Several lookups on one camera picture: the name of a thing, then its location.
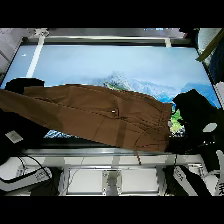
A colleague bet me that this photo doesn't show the brown trousers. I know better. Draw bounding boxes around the brown trousers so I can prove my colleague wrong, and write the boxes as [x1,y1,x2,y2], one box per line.
[0,83,175,165]

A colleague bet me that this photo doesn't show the blue jeans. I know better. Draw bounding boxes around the blue jeans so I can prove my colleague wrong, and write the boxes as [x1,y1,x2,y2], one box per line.
[208,34,224,84]

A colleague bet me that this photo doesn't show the silver frame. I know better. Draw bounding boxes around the silver frame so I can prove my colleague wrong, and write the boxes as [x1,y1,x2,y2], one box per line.
[19,29,210,197]

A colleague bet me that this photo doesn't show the black cable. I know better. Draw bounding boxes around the black cable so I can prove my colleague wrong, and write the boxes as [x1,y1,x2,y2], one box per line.
[17,155,52,187]

